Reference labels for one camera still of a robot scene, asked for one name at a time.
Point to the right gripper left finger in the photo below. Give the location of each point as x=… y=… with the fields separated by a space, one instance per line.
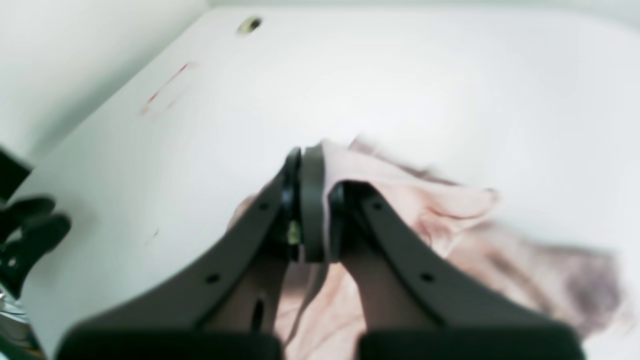
x=223 y=305

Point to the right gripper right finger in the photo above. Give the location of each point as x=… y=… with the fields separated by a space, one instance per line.
x=417 y=306

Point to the pink t-shirt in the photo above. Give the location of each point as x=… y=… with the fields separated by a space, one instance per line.
x=320 y=314

